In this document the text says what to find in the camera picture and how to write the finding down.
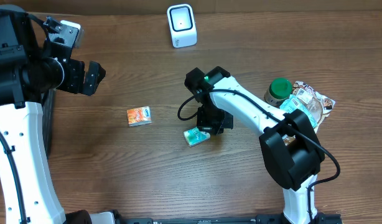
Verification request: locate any small green white packet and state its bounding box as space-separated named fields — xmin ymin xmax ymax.
xmin=183 ymin=127 xmax=210 ymax=147

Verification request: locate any orange packet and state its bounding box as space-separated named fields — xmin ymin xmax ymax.
xmin=127 ymin=106 xmax=152 ymax=127

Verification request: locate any round can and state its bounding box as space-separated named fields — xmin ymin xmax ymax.
xmin=264 ymin=78 xmax=292 ymax=107

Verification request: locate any teal wet wipes pack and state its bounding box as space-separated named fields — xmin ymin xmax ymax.
xmin=279 ymin=95 xmax=318 ymax=128

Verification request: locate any brown white snack bag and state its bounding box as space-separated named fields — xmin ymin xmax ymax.
xmin=292 ymin=81 xmax=335 ymax=132

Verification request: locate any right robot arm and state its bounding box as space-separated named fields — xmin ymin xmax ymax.
xmin=184 ymin=67 xmax=325 ymax=223

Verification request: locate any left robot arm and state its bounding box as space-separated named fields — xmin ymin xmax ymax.
xmin=0 ymin=5 xmax=114 ymax=224

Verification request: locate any white barcode scanner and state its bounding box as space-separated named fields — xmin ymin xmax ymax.
xmin=167 ymin=4 xmax=197 ymax=49

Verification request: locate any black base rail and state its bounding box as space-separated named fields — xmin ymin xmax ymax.
xmin=65 ymin=209 xmax=343 ymax=224

